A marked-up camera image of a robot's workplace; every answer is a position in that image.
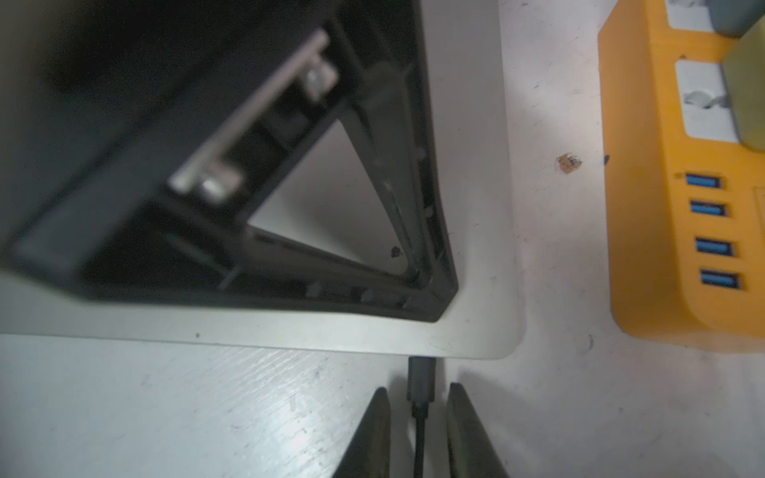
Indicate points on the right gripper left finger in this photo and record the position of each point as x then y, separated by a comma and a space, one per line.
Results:
368, 453

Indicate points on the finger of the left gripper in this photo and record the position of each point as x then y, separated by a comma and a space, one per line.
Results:
139, 137

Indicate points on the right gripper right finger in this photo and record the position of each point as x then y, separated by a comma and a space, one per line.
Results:
470, 451

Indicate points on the teal charger adapter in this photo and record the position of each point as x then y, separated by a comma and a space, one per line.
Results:
733, 18

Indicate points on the left silver laptop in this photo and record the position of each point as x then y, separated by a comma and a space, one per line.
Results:
485, 320

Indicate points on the yellow charger adapter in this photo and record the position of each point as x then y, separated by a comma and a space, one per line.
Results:
743, 69

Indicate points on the small orange crumb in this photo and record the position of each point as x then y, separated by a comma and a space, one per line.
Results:
568, 163

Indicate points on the orange power strip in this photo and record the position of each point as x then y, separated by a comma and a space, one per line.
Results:
685, 215

